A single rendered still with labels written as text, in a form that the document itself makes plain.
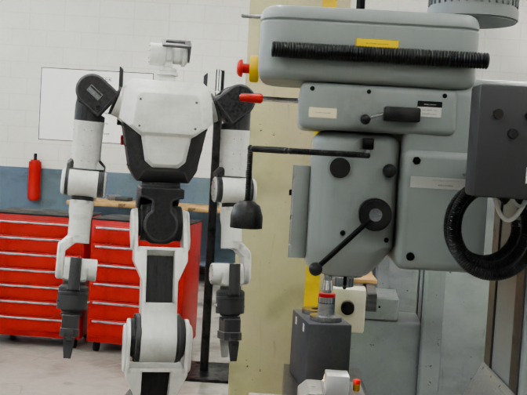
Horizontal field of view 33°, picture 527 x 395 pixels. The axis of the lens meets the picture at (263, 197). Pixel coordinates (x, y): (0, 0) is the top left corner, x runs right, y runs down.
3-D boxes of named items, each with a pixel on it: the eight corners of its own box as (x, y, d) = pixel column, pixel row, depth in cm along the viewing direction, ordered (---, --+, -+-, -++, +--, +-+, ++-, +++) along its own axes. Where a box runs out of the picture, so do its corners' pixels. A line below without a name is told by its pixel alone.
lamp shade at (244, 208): (223, 226, 200) (225, 198, 200) (252, 226, 203) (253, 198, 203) (239, 229, 194) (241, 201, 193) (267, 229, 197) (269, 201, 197)
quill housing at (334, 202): (304, 277, 193) (314, 128, 192) (303, 264, 214) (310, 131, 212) (393, 282, 193) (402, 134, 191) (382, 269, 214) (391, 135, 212)
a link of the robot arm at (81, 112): (74, 119, 274) (78, 74, 273) (103, 122, 276) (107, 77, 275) (74, 119, 263) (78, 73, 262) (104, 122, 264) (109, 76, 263)
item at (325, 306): (318, 317, 244) (320, 297, 244) (315, 313, 249) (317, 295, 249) (336, 317, 245) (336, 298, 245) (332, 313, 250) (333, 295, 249)
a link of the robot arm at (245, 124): (217, 129, 283) (219, 86, 282) (245, 131, 285) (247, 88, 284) (223, 129, 272) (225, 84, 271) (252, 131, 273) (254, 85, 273)
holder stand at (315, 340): (304, 392, 241) (308, 319, 240) (288, 371, 263) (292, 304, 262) (347, 393, 243) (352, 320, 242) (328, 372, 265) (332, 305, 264)
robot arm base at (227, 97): (213, 128, 285) (203, 94, 283) (252, 117, 287) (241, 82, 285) (221, 128, 270) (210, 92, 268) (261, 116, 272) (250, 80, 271)
